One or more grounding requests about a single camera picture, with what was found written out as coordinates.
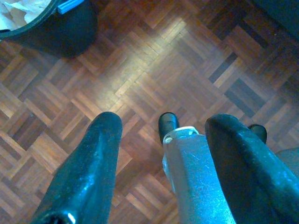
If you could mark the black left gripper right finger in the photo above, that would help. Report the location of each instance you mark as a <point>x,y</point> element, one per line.
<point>247,177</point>

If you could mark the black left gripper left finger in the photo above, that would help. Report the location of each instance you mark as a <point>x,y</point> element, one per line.
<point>88,168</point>

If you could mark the grey left robot leg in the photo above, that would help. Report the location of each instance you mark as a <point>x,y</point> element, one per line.
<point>194,175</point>

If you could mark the black round waste bin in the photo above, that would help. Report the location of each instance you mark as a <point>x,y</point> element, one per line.
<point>70,30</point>

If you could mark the blue plastic strip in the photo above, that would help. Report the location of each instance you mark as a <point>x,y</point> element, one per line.
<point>69,6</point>

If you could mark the white crumpled paper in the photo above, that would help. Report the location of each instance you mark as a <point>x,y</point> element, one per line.
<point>18,11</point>

